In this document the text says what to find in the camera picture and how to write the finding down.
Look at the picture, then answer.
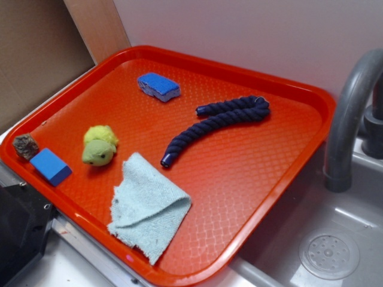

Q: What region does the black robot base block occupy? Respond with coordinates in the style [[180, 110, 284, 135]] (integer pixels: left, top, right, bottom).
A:
[[1, 184, 55, 286]]

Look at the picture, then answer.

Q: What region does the blue sponge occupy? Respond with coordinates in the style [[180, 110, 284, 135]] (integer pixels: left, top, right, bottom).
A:
[[137, 72, 181, 102]]

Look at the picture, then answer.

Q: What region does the orange plastic tray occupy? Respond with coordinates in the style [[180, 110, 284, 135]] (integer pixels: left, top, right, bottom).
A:
[[1, 46, 336, 286]]

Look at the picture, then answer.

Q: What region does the light blue folded cloth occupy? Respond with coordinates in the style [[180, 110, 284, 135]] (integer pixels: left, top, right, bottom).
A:
[[108, 152, 192, 265]]

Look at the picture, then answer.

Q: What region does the green plush turtle toy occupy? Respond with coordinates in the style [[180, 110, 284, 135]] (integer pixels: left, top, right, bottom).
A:
[[81, 125, 118, 167]]

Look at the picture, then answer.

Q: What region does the blue rectangular block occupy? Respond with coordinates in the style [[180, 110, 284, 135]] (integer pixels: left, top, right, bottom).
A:
[[29, 148, 72, 187]]

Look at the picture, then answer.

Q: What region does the grey curved faucet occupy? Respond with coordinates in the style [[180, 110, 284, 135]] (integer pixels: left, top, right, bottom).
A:
[[324, 48, 382, 193]]

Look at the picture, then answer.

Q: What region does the grey plastic sink basin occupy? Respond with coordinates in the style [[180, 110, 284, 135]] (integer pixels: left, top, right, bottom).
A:
[[230, 148, 382, 286]]

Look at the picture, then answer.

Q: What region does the small brown rock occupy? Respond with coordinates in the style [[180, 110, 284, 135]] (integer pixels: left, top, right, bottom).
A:
[[13, 133, 39, 161]]

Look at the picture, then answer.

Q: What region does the round sink drain cover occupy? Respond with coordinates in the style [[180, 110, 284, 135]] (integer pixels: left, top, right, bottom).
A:
[[299, 228, 360, 280]]

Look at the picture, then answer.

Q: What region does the brown cardboard panel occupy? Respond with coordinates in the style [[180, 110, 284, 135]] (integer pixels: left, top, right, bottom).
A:
[[1, 1, 130, 132]]

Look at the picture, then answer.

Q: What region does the dark blue twisted rope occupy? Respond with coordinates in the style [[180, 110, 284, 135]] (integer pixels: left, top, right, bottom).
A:
[[160, 95, 272, 169]]

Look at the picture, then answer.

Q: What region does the dark grey faucet handle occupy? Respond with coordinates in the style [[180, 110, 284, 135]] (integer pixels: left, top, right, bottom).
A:
[[361, 75, 382, 160]]

